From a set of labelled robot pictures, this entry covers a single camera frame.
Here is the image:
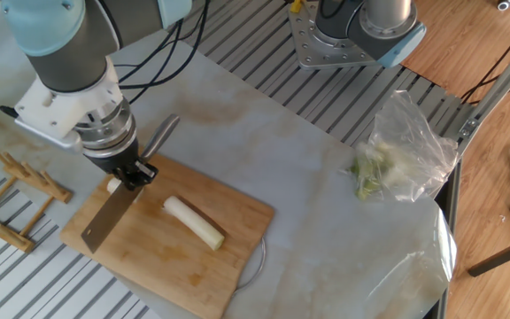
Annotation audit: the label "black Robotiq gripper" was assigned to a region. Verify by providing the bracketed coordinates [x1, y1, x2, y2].
[85, 139, 158, 191]

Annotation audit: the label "steel cleaver knife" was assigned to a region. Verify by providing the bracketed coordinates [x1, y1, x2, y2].
[81, 113, 181, 254]

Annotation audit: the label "white scallion stalk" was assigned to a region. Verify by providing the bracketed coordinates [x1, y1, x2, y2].
[163, 195, 227, 253]

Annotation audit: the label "bamboo cutting board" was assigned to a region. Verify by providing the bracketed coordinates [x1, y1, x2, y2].
[59, 152, 276, 319]

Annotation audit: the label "wooden peg rack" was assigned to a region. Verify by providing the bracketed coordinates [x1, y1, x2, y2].
[0, 140, 73, 254]

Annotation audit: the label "silver robot mounting plate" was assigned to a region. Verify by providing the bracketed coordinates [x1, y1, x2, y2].
[288, 1, 389, 71]

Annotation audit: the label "plastic bag of scallion scraps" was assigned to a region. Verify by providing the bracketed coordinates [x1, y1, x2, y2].
[347, 89, 460, 204]

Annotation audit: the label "dark wooden bar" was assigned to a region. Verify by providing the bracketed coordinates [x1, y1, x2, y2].
[467, 231, 510, 278]

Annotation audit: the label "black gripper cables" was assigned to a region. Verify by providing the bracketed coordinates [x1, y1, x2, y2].
[112, 0, 211, 106]

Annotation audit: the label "black floor cables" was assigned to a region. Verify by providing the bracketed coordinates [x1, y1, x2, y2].
[460, 12, 510, 106]

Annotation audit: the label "aluminium frame beam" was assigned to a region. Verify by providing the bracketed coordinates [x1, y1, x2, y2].
[455, 28, 510, 155]

